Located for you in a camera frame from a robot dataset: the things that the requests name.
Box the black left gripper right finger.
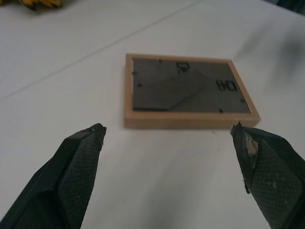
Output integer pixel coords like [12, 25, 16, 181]
[230, 121, 305, 229]

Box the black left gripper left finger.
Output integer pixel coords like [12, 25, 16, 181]
[0, 123, 107, 229]

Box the yellow and black object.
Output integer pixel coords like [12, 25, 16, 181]
[18, 0, 63, 11]

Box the wooden picture frame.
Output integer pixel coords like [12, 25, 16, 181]
[124, 53, 261, 130]

